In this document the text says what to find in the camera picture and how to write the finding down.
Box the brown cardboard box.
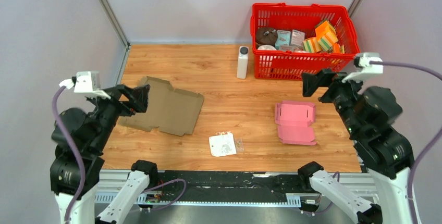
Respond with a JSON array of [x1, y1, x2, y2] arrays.
[[119, 76, 204, 136]]

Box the brown round item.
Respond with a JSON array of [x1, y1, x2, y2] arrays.
[[255, 27, 278, 47]]

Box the white round lid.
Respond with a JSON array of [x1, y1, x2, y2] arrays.
[[257, 45, 277, 51]]

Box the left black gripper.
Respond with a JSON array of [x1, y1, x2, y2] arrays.
[[88, 81, 151, 150]]

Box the orange green sponge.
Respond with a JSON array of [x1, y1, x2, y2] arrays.
[[315, 19, 339, 52]]

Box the white plastic bag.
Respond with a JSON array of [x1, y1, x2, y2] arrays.
[[208, 133, 237, 157]]

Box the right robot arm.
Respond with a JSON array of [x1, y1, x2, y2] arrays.
[[297, 69, 421, 223]]

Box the red plastic basket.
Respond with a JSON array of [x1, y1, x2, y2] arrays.
[[250, 3, 360, 80]]

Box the aluminium frame rail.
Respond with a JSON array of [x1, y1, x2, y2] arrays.
[[95, 169, 379, 207]]

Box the pink paper box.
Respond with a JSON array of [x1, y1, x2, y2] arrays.
[[274, 101, 316, 146]]

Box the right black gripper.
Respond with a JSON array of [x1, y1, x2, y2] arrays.
[[299, 66, 366, 134]]

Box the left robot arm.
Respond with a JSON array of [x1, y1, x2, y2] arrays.
[[50, 80, 159, 223]]

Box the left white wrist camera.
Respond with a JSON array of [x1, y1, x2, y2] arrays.
[[59, 71, 111, 99]]

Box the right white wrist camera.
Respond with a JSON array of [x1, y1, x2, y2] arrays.
[[342, 52, 383, 83]]

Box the small clear screw bag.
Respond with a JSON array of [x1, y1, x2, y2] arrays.
[[234, 138, 244, 153]]

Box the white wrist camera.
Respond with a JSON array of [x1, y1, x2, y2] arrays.
[[342, 52, 383, 83], [59, 71, 111, 99]]

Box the striped sponge pack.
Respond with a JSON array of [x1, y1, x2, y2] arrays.
[[303, 37, 322, 53]]

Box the teal small box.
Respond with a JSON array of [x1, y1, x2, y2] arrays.
[[274, 30, 291, 50]]

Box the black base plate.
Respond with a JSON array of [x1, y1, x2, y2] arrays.
[[149, 170, 320, 204]]

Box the white bottle black cap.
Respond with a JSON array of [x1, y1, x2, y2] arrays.
[[237, 46, 249, 79]]

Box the grey pink small box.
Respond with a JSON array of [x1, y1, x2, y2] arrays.
[[290, 30, 305, 49]]

